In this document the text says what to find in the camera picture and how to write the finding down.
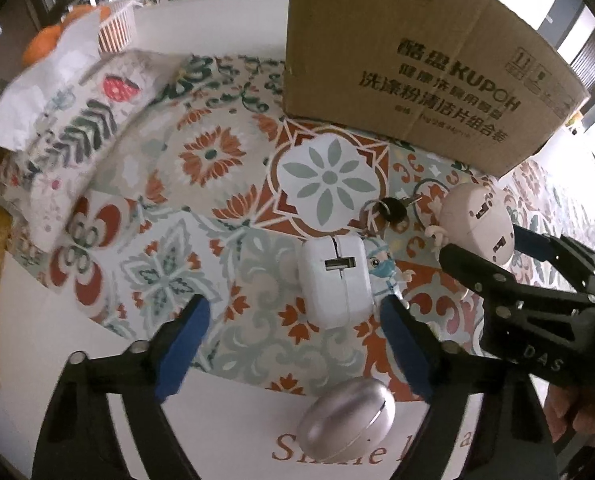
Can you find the beige round face toy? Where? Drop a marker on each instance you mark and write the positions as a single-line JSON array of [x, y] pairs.
[[473, 218]]

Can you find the floral fabric tissue pouch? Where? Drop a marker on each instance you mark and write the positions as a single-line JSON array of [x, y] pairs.
[[61, 117]]

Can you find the person right hand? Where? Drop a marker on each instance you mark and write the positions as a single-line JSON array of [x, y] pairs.
[[571, 407]]

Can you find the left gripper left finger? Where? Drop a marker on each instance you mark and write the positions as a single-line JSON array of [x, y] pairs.
[[78, 437]]

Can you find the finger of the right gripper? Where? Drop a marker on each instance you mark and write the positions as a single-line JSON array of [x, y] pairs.
[[477, 269], [570, 258]]

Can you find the small masked doll keychain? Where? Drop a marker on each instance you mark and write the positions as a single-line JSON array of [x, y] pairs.
[[384, 276]]

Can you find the orange fruit front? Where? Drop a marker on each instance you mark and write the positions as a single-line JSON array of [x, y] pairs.
[[41, 45]]

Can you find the silver oval case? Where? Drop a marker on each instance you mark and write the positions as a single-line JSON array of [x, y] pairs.
[[344, 423]]

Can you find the orange fruit right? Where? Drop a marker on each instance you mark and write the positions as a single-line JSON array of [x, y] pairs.
[[81, 10]]

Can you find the brown cardboard box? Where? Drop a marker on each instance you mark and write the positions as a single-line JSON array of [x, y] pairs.
[[465, 79]]

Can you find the white fruit basket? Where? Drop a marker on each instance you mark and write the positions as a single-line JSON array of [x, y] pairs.
[[117, 30]]

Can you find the white cube charger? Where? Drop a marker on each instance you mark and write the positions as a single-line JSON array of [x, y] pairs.
[[334, 276]]

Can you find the patterned table runner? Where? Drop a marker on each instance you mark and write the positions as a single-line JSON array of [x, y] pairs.
[[212, 191]]

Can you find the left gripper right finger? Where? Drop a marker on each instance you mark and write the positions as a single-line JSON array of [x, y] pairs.
[[511, 438]]

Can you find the orange fruit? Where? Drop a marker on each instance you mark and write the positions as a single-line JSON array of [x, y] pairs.
[[81, 10], [41, 45]]

